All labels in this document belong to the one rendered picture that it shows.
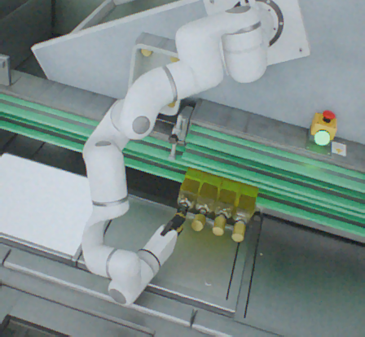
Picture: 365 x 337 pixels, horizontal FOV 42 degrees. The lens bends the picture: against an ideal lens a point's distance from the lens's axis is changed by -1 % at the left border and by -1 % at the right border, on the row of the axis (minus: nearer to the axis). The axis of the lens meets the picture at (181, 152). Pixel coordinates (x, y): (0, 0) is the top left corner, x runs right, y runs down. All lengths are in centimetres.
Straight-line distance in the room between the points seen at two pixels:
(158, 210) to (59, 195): 32
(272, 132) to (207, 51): 56
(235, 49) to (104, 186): 42
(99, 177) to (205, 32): 39
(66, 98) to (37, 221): 44
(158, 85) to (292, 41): 51
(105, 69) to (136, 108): 67
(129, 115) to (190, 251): 60
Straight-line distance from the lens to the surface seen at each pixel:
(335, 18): 145
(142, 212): 156
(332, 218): 162
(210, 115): 154
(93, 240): 119
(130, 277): 116
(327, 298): 158
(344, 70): 152
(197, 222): 137
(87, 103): 168
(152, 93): 103
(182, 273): 143
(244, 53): 110
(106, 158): 105
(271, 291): 152
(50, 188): 162
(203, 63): 106
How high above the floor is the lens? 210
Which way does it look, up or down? 50 degrees down
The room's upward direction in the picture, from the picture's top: 157 degrees counter-clockwise
